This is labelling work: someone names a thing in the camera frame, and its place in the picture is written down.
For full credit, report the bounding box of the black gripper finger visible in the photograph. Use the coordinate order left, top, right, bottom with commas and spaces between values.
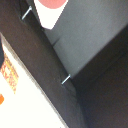
0, 41, 5, 66

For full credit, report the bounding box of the pink receptacle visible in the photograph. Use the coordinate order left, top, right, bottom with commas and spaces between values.
33, 0, 69, 30

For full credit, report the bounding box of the colourful snack box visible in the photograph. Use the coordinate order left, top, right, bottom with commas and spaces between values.
0, 54, 18, 94

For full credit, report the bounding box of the silver upper drawer handle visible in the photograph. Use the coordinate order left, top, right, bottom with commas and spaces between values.
21, 5, 72, 85

